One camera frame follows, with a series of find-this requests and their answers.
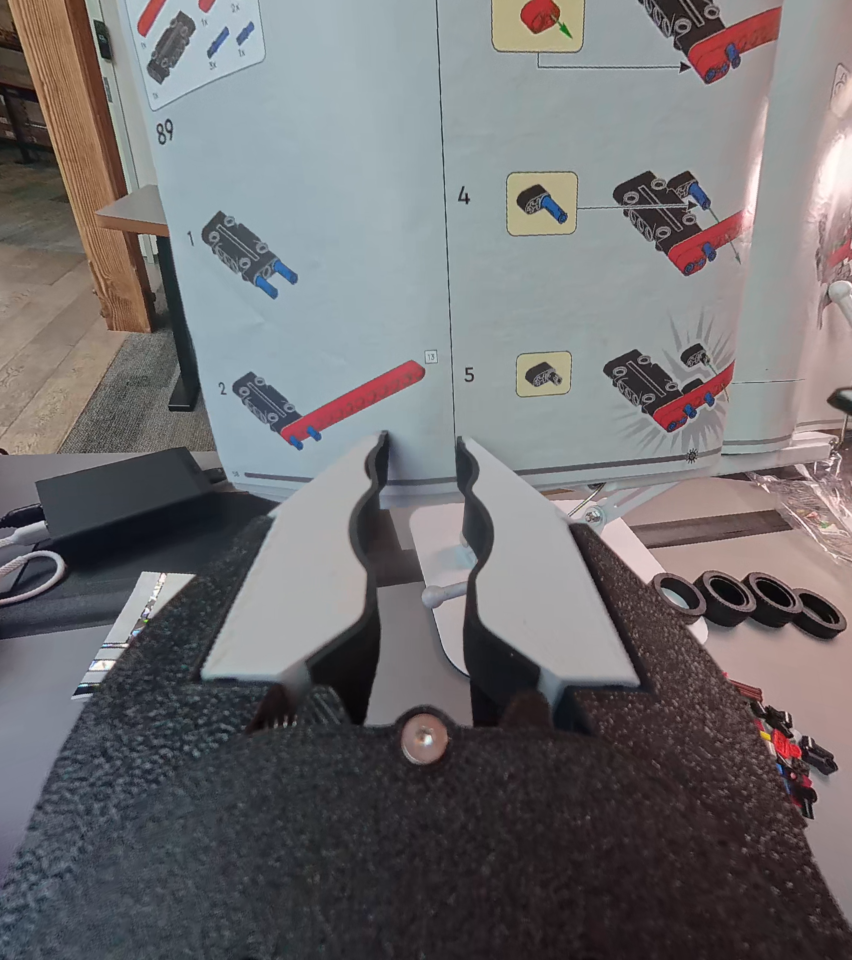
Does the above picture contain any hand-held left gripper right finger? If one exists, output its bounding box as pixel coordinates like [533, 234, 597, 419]
[456, 435, 640, 727]

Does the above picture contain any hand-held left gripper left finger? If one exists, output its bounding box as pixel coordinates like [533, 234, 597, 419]
[201, 429, 391, 725]

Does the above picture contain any building instruction booklet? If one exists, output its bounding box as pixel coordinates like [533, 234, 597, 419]
[118, 0, 852, 504]

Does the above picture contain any dark desk mat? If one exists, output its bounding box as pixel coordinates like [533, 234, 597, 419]
[0, 448, 794, 654]

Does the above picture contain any grey desk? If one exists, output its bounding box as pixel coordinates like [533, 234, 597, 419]
[0, 450, 852, 960]

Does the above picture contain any clear plastic bag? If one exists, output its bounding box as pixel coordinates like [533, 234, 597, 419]
[752, 438, 852, 595]

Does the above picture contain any white book stand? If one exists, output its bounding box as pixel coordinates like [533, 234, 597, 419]
[396, 281, 852, 680]

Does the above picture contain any black rubber tire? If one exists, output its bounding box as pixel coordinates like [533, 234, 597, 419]
[743, 571, 803, 630]
[653, 572, 709, 625]
[792, 588, 847, 641]
[699, 570, 758, 629]

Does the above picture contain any shiny silver card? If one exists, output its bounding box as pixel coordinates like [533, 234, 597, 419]
[72, 570, 196, 700]

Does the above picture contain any black power adapter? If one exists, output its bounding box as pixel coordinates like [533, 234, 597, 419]
[36, 447, 211, 543]

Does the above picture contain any pile of small building bricks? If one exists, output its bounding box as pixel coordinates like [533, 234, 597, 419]
[726, 675, 839, 820]

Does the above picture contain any wooden side table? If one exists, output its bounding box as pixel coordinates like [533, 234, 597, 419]
[96, 185, 199, 414]

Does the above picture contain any wooden pillar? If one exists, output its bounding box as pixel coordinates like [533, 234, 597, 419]
[9, 0, 158, 333]

